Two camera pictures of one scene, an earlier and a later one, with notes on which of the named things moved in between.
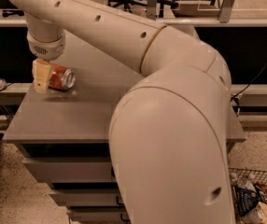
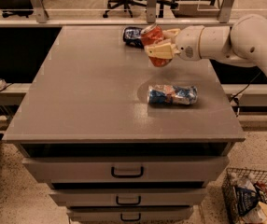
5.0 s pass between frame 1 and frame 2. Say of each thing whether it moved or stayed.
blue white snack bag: stayed
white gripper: moved
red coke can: moved
